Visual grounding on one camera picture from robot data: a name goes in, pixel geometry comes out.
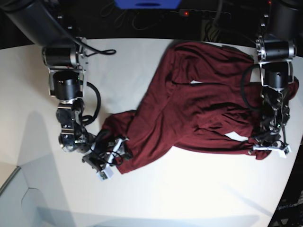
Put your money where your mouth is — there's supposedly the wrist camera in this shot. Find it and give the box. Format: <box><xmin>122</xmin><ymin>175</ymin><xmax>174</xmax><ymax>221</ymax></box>
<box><xmin>96</xmin><ymin>168</ymin><xmax>114</xmax><ymax>181</ymax></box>
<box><xmin>278</xmin><ymin>145</ymin><xmax>292</xmax><ymax>158</ymax></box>

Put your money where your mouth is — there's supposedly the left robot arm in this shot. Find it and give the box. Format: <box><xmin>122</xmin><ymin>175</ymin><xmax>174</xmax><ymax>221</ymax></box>
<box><xmin>238</xmin><ymin>0</ymin><xmax>303</xmax><ymax>155</ymax></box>

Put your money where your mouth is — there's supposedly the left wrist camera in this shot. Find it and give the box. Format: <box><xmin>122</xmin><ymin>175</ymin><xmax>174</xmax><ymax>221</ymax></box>
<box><xmin>278</xmin><ymin>145</ymin><xmax>292</xmax><ymax>158</ymax></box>

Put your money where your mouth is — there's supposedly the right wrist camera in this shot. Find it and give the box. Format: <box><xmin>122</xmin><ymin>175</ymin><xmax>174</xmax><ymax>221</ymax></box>
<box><xmin>96</xmin><ymin>168</ymin><xmax>114</xmax><ymax>181</ymax></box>

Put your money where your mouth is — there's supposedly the black power strip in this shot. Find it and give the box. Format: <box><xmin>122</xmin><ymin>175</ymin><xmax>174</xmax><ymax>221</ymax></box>
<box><xmin>178</xmin><ymin>9</ymin><xmax>217</xmax><ymax>20</ymax></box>

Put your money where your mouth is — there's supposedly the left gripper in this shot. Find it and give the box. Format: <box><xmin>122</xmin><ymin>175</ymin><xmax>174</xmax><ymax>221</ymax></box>
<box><xmin>248</xmin><ymin>131</ymin><xmax>288</xmax><ymax>155</ymax></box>

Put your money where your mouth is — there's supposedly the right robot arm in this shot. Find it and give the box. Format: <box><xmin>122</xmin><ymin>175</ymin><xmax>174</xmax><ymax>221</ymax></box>
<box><xmin>0</xmin><ymin>0</ymin><xmax>132</xmax><ymax>179</ymax></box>

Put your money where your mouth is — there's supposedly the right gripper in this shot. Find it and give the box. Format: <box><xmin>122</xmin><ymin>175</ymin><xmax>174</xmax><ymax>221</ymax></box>
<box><xmin>82</xmin><ymin>132</ymin><xmax>133</xmax><ymax>174</ymax></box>

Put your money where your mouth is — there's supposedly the blue box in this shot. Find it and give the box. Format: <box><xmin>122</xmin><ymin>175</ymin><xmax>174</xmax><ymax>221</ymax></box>
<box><xmin>114</xmin><ymin>0</ymin><xmax>181</xmax><ymax>9</ymax></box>

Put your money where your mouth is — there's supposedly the dark red t-shirt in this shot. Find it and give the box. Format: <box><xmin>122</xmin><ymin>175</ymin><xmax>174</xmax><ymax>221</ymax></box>
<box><xmin>100</xmin><ymin>42</ymin><xmax>300</xmax><ymax>175</ymax></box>

